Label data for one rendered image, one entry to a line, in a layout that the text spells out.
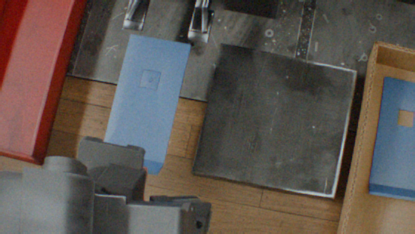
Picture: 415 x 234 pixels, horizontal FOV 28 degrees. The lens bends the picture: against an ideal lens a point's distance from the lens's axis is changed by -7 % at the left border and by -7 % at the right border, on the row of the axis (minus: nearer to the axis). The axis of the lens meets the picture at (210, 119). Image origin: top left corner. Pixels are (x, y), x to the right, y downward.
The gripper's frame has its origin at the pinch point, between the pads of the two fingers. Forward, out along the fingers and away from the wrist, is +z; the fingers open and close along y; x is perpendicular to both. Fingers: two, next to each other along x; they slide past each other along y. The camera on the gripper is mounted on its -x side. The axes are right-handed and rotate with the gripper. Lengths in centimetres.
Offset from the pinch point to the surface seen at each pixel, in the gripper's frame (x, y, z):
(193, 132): -5.1, 0.6, 12.9
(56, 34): 14.9, 8.3, 17.3
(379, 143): -27.4, 3.5, 13.3
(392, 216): -30.8, -4.0, 9.2
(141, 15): 2.9, 13.8, 11.1
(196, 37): -4.0, 12.4, 10.4
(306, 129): -18.1, 3.7, 12.3
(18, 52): 19.6, 5.5, 15.6
